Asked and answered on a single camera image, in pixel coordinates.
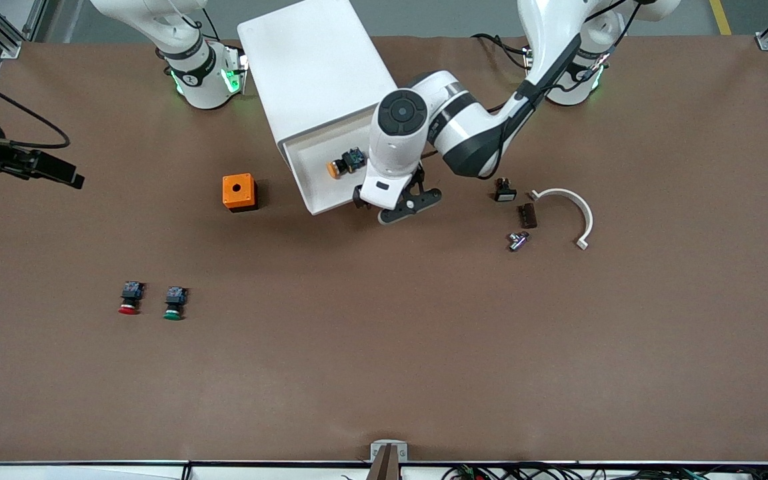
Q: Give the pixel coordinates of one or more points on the white table edge rail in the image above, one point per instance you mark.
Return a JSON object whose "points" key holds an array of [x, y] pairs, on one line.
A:
{"points": [[90, 472]]}

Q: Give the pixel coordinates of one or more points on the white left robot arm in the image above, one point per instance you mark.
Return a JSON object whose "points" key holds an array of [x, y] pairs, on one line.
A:
{"points": [[464, 126]]}

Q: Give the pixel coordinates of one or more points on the silver metal connector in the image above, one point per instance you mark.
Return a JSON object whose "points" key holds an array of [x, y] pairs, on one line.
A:
{"points": [[517, 241]]}

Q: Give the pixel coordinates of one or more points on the red push button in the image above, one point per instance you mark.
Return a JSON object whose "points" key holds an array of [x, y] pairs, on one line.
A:
{"points": [[130, 297]]}

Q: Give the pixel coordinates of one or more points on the yellow push button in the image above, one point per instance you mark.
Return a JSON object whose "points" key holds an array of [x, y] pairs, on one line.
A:
{"points": [[346, 164]]}

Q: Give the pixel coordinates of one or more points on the brown terminal block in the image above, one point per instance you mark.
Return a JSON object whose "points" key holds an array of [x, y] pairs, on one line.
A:
{"points": [[529, 216]]}

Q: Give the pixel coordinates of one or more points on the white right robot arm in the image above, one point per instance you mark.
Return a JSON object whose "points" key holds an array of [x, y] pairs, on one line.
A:
{"points": [[200, 80]]}

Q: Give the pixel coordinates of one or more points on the grey camera mount with wedge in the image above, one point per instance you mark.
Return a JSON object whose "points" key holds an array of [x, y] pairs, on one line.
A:
{"points": [[388, 456]]}

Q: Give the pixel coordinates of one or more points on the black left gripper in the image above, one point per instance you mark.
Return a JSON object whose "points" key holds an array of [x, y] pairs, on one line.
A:
{"points": [[357, 198]]}

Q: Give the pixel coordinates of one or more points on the black white small switch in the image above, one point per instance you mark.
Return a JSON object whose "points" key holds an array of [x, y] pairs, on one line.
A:
{"points": [[505, 193]]}

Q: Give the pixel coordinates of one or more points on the green push button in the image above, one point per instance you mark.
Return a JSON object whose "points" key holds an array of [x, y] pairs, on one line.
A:
{"points": [[174, 303]]}

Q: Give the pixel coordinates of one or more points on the white curved plastic bracket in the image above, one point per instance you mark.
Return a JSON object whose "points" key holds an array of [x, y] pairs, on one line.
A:
{"points": [[577, 200]]}

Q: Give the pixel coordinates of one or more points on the orange box with hole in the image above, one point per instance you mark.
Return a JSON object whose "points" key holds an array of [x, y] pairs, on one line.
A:
{"points": [[237, 190]]}

